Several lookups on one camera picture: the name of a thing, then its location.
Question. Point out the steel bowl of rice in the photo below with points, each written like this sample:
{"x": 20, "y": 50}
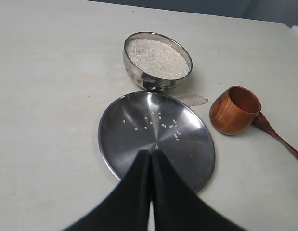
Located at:
{"x": 155, "y": 62}

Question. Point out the brown wooden cup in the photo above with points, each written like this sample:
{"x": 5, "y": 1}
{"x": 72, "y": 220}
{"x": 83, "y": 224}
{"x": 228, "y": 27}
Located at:
{"x": 234, "y": 110}

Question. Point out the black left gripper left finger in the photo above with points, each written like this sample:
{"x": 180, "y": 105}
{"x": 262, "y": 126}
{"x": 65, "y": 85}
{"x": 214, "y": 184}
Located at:
{"x": 127, "y": 207}

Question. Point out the dark red wooden spoon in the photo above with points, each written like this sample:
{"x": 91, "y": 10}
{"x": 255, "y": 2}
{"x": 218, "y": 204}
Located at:
{"x": 263, "y": 124}

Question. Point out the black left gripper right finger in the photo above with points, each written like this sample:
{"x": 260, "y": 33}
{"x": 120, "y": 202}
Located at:
{"x": 176, "y": 206}

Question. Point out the round steel plate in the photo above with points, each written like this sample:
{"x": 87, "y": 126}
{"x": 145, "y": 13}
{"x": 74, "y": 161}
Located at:
{"x": 150, "y": 121}

